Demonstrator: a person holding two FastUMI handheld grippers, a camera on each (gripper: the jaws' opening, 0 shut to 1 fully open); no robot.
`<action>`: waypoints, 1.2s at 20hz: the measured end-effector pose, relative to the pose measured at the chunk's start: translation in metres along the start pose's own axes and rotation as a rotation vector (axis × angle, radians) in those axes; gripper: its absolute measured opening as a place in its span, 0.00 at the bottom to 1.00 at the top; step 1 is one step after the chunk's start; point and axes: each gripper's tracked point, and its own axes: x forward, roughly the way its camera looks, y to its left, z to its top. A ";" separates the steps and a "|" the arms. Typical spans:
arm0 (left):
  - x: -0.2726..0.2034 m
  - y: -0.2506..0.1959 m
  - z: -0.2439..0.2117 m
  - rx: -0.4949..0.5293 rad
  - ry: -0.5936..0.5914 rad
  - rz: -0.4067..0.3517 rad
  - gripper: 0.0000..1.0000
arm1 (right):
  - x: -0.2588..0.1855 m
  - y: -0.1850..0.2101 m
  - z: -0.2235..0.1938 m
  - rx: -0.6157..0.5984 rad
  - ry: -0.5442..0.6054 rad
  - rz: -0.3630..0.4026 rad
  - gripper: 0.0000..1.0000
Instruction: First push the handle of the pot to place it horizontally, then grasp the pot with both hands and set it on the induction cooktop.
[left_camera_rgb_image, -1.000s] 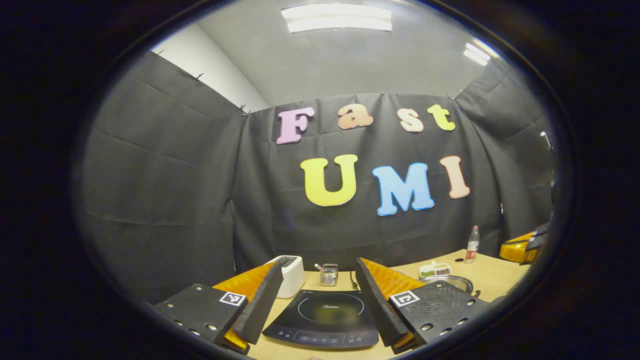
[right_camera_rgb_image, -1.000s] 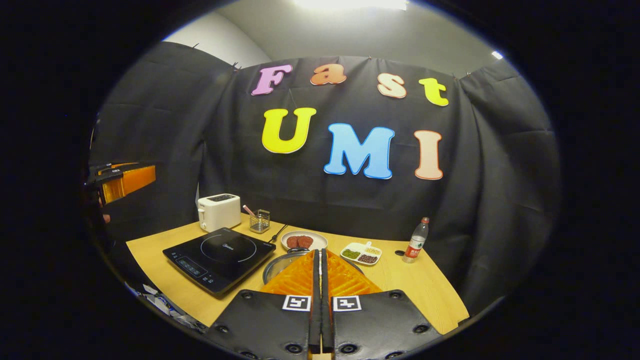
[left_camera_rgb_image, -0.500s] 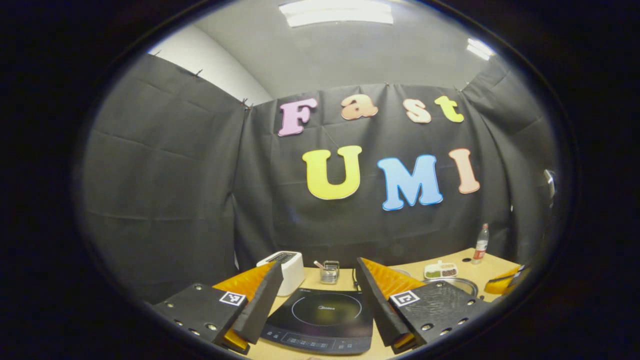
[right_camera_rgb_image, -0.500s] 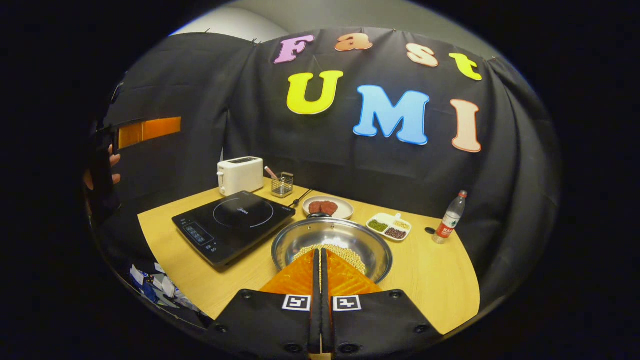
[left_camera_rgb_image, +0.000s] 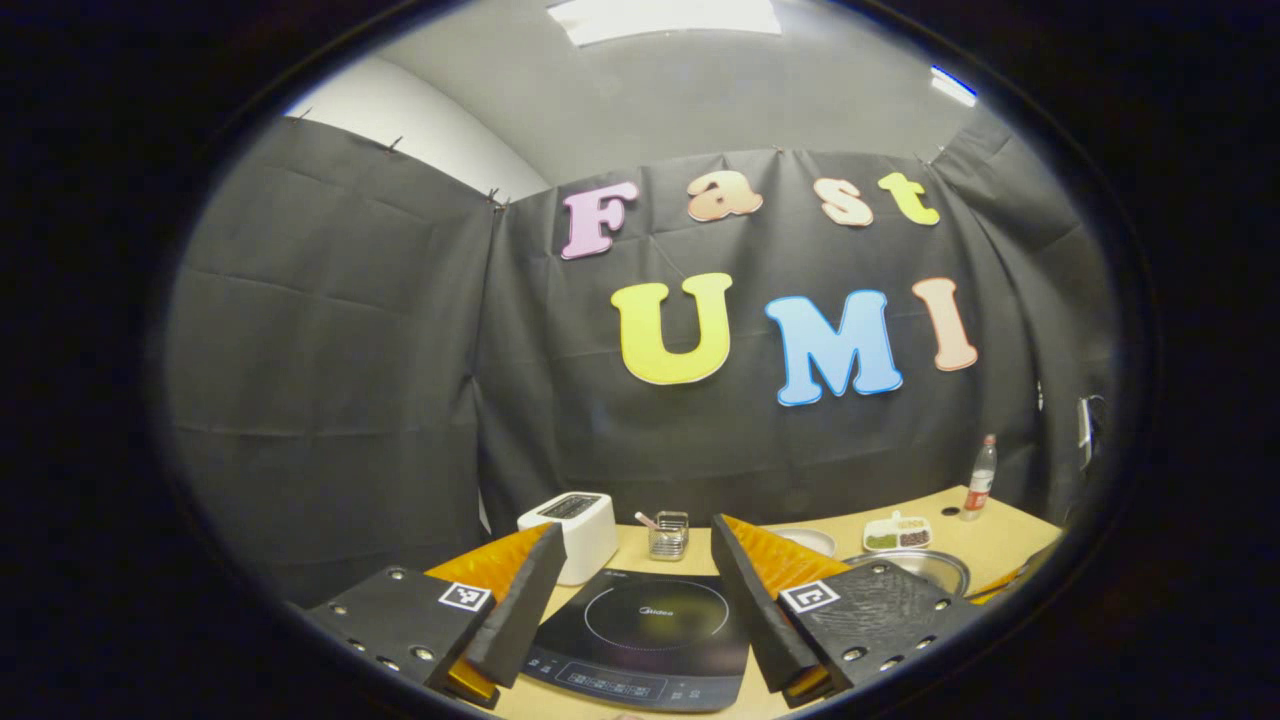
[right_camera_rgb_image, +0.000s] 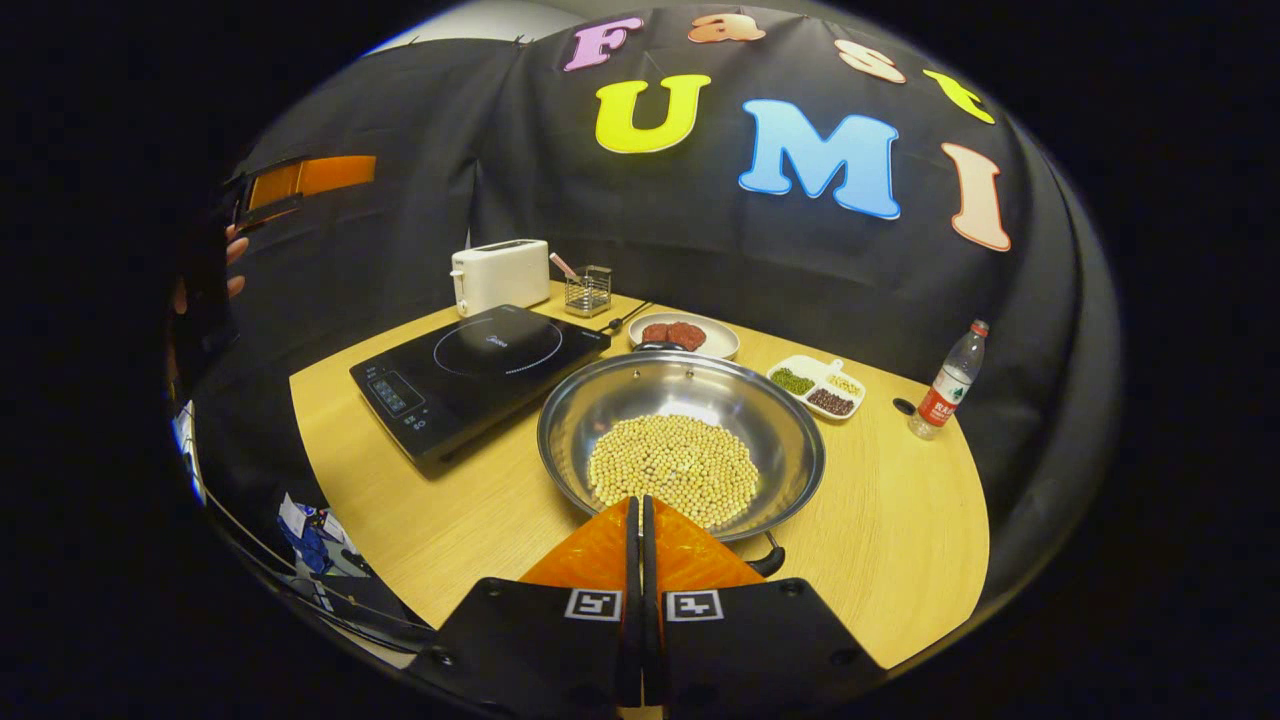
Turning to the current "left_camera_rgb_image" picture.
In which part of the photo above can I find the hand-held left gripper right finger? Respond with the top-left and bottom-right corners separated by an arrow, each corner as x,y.
710,515 -> 986,709

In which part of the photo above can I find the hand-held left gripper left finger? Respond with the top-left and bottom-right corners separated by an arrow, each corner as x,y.
300,522 -> 568,711

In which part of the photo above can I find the steel pot with black handles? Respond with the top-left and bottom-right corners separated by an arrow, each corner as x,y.
843,548 -> 971,598

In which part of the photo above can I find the black induction cooktop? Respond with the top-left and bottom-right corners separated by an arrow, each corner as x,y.
520,568 -> 751,713

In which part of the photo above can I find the round white plate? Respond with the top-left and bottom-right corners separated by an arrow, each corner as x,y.
770,527 -> 837,559

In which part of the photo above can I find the clear plastic water bottle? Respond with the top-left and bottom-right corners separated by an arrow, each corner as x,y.
962,434 -> 998,521

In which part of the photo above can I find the white toaster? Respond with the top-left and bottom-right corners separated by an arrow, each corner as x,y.
517,492 -> 620,587

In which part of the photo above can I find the white divided dish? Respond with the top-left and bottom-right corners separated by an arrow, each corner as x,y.
863,512 -> 933,552

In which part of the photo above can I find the black backdrop cloth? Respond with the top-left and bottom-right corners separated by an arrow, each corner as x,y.
165,115 -> 1116,606

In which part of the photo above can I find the small ceiling light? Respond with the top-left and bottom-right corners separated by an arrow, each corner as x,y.
930,65 -> 978,108

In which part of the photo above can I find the long ceiling light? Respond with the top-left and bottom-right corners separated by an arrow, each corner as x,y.
547,0 -> 783,47

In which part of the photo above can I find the metal wire holder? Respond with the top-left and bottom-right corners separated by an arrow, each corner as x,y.
648,511 -> 690,562

